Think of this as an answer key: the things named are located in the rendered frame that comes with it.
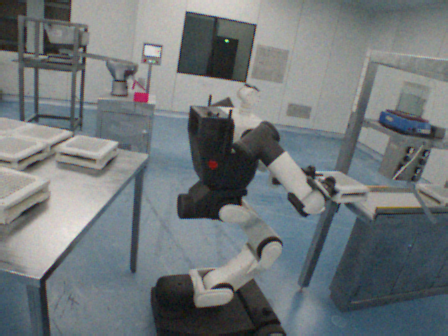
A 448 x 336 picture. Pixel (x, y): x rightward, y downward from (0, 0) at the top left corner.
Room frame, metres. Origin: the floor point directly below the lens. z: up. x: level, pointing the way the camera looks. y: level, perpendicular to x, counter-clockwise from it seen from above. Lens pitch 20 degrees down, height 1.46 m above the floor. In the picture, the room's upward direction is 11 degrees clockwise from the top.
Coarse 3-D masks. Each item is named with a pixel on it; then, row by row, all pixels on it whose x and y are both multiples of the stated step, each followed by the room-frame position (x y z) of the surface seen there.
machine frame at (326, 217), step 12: (348, 120) 1.81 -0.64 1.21; (348, 132) 1.79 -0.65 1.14; (348, 144) 1.76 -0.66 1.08; (348, 156) 1.77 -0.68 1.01; (336, 168) 1.80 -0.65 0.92; (348, 168) 1.78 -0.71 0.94; (324, 204) 1.80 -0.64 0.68; (336, 204) 1.77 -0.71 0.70; (324, 216) 1.77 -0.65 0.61; (324, 228) 1.76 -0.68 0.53; (312, 240) 1.80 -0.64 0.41; (324, 240) 1.78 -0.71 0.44; (312, 252) 1.77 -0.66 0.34; (312, 264) 1.77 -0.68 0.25; (300, 276) 1.80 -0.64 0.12; (300, 288) 1.79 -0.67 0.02
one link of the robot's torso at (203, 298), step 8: (192, 272) 1.39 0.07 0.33; (200, 272) 1.42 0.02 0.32; (192, 280) 1.32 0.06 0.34; (200, 280) 1.32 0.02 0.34; (200, 288) 1.27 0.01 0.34; (200, 296) 1.24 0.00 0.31; (208, 296) 1.26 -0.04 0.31; (216, 296) 1.27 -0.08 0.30; (224, 296) 1.29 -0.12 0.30; (232, 296) 1.32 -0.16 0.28; (200, 304) 1.24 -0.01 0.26; (208, 304) 1.26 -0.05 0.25; (216, 304) 1.28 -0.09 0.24
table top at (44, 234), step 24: (48, 168) 1.29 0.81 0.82; (72, 168) 1.34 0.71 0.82; (120, 168) 1.45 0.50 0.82; (72, 192) 1.12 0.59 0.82; (96, 192) 1.16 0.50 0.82; (120, 192) 1.27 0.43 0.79; (24, 216) 0.89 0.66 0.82; (48, 216) 0.92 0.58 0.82; (72, 216) 0.95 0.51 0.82; (96, 216) 1.00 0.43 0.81; (0, 240) 0.74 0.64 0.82; (24, 240) 0.76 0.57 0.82; (48, 240) 0.79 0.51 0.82; (72, 240) 0.82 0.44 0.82; (0, 264) 0.64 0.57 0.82; (24, 264) 0.66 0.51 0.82; (48, 264) 0.69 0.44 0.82
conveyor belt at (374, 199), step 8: (368, 192) 1.83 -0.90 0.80; (376, 192) 1.85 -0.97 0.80; (400, 192) 1.94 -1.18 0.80; (368, 200) 1.69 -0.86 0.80; (376, 200) 1.72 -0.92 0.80; (384, 200) 1.74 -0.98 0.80; (392, 200) 1.76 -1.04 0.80; (400, 200) 1.79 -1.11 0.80; (408, 200) 1.82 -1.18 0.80; (416, 200) 1.84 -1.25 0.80; (424, 200) 1.87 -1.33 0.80; (360, 208) 1.62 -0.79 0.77; (368, 208) 1.59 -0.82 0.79; (368, 216) 1.56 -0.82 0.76
